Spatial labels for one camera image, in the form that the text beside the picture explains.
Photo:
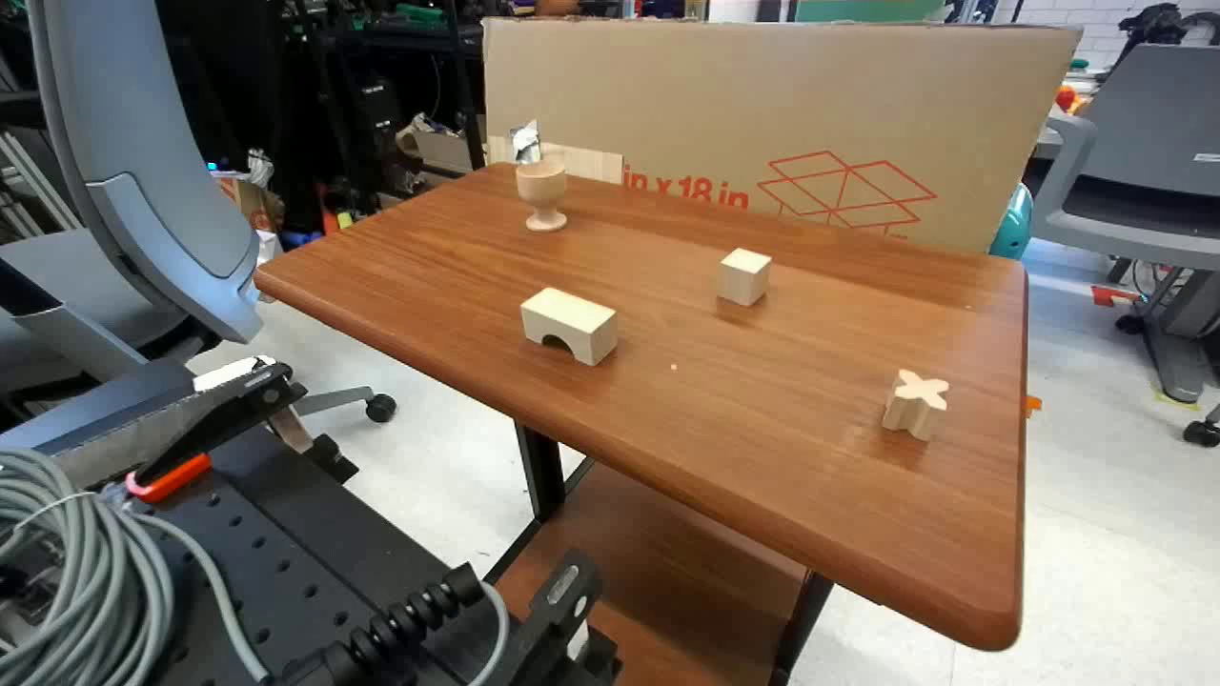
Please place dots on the crumpled silver foil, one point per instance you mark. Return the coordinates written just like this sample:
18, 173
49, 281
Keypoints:
527, 139

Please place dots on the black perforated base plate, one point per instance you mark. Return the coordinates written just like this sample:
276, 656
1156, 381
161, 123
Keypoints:
292, 557

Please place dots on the light wooden plank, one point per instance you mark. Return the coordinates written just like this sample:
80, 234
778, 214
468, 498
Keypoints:
596, 160

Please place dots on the black corrugated conduit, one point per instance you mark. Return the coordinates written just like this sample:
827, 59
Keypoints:
405, 623

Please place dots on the grey office chair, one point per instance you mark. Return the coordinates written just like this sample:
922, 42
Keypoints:
1145, 117

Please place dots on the large cardboard box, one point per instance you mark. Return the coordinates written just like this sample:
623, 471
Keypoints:
762, 100

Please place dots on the wooden goblet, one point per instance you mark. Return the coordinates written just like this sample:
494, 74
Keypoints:
543, 184

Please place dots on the wooden table lower shelf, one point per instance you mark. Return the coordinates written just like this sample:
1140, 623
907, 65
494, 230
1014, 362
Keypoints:
659, 574

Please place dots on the black storage rack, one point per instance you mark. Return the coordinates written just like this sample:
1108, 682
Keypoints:
329, 100

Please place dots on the wooden cross block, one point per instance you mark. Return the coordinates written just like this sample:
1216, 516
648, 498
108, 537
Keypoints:
915, 400

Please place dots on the wooden arch block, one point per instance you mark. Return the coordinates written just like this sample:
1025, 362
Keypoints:
573, 319

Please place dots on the grey chair leg with caster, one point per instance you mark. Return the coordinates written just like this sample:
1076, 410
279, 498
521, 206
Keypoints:
356, 400

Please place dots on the black table frame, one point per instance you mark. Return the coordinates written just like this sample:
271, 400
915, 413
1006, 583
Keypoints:
543, 471

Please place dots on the wooden cube block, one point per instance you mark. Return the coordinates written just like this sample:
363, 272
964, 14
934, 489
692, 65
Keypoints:
745, 276

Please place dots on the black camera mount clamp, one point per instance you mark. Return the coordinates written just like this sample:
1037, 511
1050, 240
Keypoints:
559, 611

